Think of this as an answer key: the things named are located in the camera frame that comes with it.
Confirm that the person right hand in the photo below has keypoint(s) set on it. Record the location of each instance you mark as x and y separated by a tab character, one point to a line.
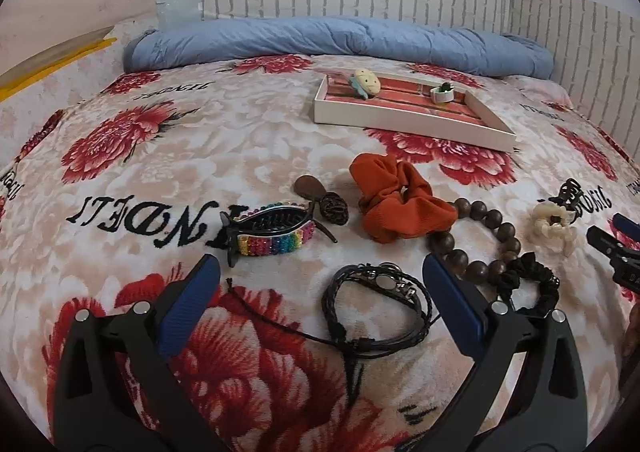
632	335

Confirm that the brown rose hair clip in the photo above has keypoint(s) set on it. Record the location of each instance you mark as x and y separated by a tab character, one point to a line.
333	208

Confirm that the black lace scrunchie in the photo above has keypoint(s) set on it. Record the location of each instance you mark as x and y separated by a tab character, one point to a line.
527	268

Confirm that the white strap wristwatch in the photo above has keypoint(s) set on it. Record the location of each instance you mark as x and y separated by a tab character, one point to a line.
443	93

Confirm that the yellow strip at bedside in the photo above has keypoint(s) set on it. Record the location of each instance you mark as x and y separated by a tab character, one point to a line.
37	67

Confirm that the cream flower claw clip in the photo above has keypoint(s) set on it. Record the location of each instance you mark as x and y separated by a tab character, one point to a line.
553	227

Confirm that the blue rolled quilt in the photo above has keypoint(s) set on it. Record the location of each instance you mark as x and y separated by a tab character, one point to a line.
462	49

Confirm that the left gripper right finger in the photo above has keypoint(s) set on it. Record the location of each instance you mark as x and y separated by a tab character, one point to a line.
547	410

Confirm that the rainbow rhinestone hair clip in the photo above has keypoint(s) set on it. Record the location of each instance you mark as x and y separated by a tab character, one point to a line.
272	229

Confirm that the floral red bed blanket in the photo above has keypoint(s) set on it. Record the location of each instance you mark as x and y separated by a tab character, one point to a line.
115	170

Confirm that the brick pattern jewelry tray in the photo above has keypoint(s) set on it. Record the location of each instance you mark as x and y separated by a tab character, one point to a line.
405	105

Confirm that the cream pineapple plush clip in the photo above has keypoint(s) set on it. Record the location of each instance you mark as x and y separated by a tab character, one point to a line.
365	83

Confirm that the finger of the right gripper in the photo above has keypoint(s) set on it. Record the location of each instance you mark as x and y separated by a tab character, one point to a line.
626	226
625	262

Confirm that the orange fabric scrunchie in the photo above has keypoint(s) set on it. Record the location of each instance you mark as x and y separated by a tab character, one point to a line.
396	202

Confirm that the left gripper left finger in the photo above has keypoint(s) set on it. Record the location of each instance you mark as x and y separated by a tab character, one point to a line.
115	390

